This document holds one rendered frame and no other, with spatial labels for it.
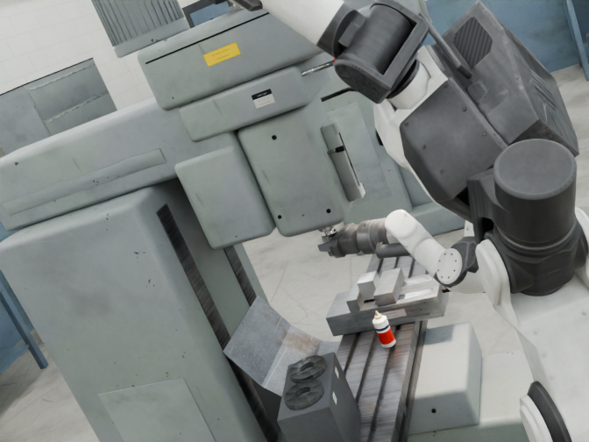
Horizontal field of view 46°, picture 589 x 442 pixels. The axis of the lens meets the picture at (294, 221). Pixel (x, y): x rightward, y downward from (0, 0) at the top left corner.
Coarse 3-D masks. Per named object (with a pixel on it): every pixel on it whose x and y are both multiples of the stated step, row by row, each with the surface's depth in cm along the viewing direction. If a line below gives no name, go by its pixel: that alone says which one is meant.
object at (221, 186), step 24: (192, 168) 179; (216, 168) 177; (240, 168) 176; (192, 192) 182; (216, 192) 180; (240, 192) 178; (216, 216) 183; (240, 216) 181; (264, 216) 180; (216, 240) 186; (240, 240) 184
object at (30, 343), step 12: (564, 0) 723; (576, 24) 669; (576, 36) 674; (588, 36) 679; (576, 48) 738; (588, 48) 707; (588, 72) 684; (0, 288) 521; (0, 300) 525; (12, 312) 526; (24, 324) 533; (24, 336) 533; (12, 348) 541; (24, 348) 531; (36, 348) 538; (0, 360) 526; (12, 360) 518; (36, 360) 541; (0, 372) 505
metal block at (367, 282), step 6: (360, 276) 212; (366, 276) 210; (372, 276) 209; (378, 276) 211; (360, 282) 208; (366, 282) 207; (372, 282) 207; (378, 282) 210; (360, 288) 209; (366, 288) 208; (372, 288) 207; (366, 294) 209; (372, 294) 208
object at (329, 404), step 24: (312, 360) 163; (336, 360) 165; (288, 384) 160; (312, 384) 154; (336, 384) 158; (288, 408) 151; (312, 408) 148; (336, 408) 151; (288, 432) 149; (312, 432) 149; (336, 432) 148
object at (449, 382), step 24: (432, 336) 208; (456, 336) 203; (432, 360) 196; (456, 360) 191; (480, 360) 206; (432, 384) 186; (456, 384) 182; (432, 408) 184; (456, 408) 182; (408, 432) 189
